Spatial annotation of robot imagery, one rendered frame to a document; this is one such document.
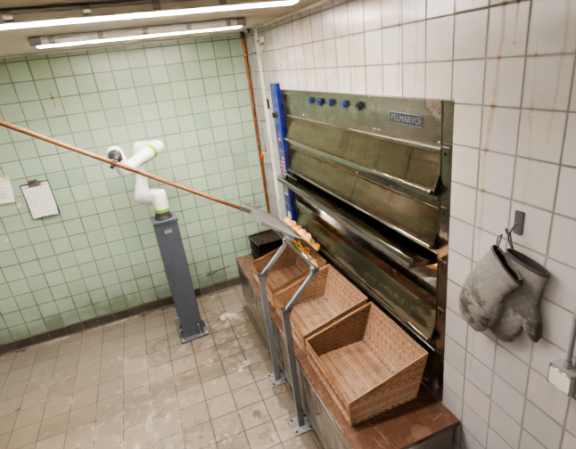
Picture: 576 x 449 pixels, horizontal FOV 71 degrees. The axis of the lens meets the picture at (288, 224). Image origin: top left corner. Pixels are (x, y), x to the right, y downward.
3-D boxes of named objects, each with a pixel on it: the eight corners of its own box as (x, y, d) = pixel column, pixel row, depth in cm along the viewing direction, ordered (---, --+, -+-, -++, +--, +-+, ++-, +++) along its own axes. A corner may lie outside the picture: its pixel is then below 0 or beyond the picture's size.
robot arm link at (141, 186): (141, 204, 349) (138, 142, 344) (157, 204, 343) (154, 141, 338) (131, 205, 336) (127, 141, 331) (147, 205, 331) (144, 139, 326)
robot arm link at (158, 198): (157, 208, 348) (152, 187, 340) (173, 208, 343) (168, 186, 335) (148, 213, 336) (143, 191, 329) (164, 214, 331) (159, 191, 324)
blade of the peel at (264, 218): (259, 224, 282) (261, 221, 281) (240, 203, 330) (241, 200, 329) (301, 239, 298) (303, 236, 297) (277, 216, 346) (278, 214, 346)
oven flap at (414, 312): (298, 226, 360) (303, 205, 355) (432, 341, 203) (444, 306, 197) (294, 226, 358) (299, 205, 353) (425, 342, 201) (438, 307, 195)
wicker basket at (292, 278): (303, 262, 369) (300, 235, 358) (330, 290, 319) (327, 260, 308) (252, 276, 355) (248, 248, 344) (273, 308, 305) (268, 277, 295)
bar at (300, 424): (275, 321, 388) (259, 208, 343) (337, 419, 276) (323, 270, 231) (245, 330, 379) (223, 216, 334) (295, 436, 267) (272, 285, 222)
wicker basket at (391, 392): (373, 334, 264) (371, 299, 254) (430, 394, 215) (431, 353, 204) (306, 359, 250) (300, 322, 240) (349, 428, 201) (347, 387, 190)
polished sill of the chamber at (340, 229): (302, 201, 354) (301, 198, 352) (445, 301, 196) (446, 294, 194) (296, 203, 352) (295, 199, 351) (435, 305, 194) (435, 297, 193)
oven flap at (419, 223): (292, 170, 340) (296, 147, 335) (435, 249, 183) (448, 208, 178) (287, 169, 338) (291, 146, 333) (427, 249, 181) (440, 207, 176)
